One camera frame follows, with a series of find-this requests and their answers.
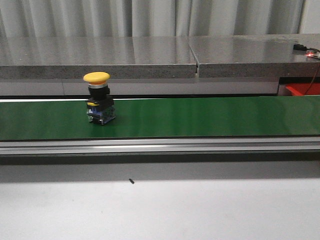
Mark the red plastic tray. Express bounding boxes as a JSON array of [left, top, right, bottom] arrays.
[[285, 83, 320, 96]]

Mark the white curtain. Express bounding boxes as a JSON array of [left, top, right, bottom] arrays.
[[0, 0, 320, 37]]

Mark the grey stone counter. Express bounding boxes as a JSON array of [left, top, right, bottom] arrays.
[[0, 34, 320, 98]]

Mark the small sensor circuit board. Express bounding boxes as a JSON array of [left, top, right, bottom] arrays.
[[293, 44, 320, 60]]

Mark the yellow push button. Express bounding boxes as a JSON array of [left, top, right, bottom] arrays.
[[83, 71, 116, 125]]

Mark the green conveyor belt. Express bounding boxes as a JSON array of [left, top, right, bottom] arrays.
[[0, 96, 320, 156]]

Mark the red black sensor wire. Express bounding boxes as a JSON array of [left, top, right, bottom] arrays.
[[303, 65, 320, 96]]

